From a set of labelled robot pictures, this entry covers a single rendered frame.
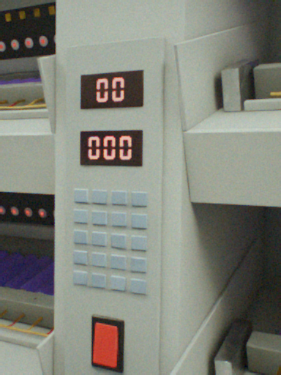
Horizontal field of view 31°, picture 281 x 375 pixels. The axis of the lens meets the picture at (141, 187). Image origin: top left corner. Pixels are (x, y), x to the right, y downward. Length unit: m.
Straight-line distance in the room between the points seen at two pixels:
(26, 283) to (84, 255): 0.18
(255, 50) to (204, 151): 0.16
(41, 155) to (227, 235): 0.15
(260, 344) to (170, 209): 0.13
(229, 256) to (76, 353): 0.13
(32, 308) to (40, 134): 0.17
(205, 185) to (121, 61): 0.09
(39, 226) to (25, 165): 0.22
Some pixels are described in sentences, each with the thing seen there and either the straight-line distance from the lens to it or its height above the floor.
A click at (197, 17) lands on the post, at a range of 0.33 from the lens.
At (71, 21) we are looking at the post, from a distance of 0.35.
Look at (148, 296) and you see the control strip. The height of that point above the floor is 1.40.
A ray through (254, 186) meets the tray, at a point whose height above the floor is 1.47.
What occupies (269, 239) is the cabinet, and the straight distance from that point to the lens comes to 0.49.
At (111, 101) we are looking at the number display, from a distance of 0.32.
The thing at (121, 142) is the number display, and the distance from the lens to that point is 0.31.
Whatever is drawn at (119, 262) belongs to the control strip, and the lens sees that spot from 0.32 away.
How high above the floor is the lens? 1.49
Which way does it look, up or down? 3 degrees down
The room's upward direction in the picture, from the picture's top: 1 degrees clockwise
